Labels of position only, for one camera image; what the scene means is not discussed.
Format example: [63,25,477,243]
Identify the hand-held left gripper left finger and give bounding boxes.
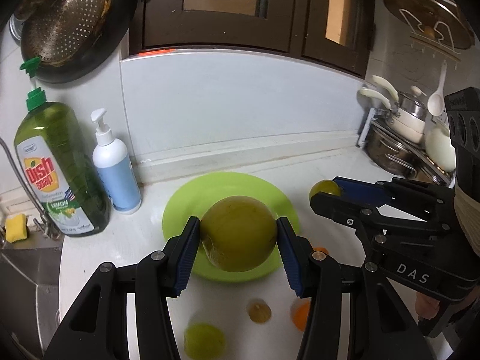
[44,215,201,360]

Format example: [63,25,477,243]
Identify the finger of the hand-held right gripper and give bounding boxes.
[332,175,456,220]
[310,191,452,250]

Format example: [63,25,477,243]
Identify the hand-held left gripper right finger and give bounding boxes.
[276,217,437,360]

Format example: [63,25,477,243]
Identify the small green tomato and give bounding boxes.
[308,179,342,203]

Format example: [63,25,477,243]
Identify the green apple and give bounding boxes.
[184,322,227,359]
[200,196,278,272]

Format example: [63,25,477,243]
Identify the green plate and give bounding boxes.
[162,172,301,283]

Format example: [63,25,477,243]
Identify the person's right hand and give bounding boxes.
[415,292,442,322]

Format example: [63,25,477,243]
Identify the large steel pot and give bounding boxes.
[365,124,419,177]

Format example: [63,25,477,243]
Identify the small brown kiwi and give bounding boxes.
[246,299,272,324]

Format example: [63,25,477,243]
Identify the metal dish rack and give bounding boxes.
[356,107,456,188]

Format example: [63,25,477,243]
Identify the white ceramic jug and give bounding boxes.
[424,120,457,171]

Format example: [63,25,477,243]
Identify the steel pot with lid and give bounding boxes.
[397,86,430,119]

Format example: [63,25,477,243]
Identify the white plastic spoon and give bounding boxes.
[427,62,449,117]

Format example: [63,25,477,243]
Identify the white pump bottle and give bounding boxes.
[91,108,142,215]

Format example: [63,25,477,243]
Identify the stainless steel sink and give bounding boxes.
[0,245,62,360]

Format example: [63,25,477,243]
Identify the green dish soap bottle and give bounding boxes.
[14,57,111,238]

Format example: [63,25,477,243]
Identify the yellow sponge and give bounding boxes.
[5,214,29,243]

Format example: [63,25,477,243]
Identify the thin chrome faucet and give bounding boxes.
[0,137,62,241]

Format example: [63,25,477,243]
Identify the black frying pan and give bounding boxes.
[17,0,139,84]

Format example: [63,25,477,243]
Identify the white pot with handles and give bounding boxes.
[358,76,429,144]

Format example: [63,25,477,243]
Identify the white wire lid holder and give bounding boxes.
[399,7,462,61]

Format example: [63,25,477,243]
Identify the dark wooden window frame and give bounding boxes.
[127,0,376,79]

